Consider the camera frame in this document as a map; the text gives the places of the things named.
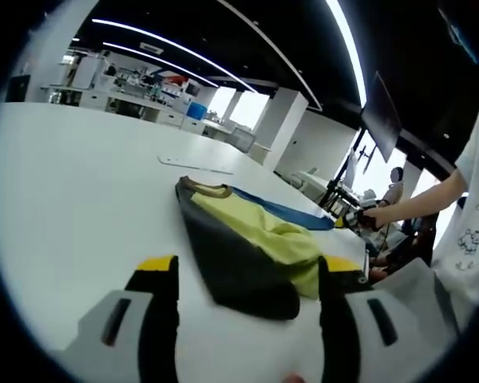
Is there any blue container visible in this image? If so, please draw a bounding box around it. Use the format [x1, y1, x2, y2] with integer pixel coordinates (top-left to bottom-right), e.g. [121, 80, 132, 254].
[186, 101, 208, 121]

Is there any black box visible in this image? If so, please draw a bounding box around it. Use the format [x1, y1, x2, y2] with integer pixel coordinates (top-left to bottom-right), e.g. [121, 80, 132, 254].
[5, 74, 32, 104]

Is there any black metal stand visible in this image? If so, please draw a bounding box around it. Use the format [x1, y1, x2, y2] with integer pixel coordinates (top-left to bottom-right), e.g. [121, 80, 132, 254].
[318, 127, 363, 219]

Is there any white square pillar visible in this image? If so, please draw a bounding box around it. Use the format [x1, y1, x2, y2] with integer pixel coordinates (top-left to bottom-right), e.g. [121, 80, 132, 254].
[262, 86, 310, 171]

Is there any person's right hand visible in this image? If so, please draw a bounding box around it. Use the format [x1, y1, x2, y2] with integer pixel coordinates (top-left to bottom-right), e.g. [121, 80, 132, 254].
[362, 206, 389, 231]

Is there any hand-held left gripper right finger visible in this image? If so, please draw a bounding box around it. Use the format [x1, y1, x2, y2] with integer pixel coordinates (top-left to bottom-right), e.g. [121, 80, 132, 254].
[317, 255, 458, 383]

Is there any black hanging monitor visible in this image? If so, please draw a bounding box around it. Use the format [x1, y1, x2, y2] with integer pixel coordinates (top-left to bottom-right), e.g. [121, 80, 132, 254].
[360, 70, 403, 164]

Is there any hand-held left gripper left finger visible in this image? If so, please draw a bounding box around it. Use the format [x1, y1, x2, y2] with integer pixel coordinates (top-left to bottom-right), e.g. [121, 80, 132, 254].
[61, 255, 181, 383]

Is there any person's white printed shirt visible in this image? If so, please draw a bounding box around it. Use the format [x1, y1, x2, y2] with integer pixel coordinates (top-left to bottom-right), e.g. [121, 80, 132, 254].
[430, 89, 479, 320]

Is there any thin white template outline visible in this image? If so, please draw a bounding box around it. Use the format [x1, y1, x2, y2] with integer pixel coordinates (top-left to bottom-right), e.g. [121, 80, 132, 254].
[157, 154, 235, 176]

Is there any ceiling light strip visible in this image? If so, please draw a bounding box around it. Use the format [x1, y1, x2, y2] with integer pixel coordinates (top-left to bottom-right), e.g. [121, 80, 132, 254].
[325, 0, 369, 109]
[90, 18, 259, 93]
[101, 41, 220, 89]

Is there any white lab workbench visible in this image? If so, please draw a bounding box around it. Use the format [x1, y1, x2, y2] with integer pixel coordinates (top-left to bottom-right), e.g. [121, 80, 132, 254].
[39, 81, 227, 136]

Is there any yellow long-sleeved garment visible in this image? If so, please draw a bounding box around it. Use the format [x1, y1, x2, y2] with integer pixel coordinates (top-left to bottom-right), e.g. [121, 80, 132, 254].
[174, 175, 370, 321]

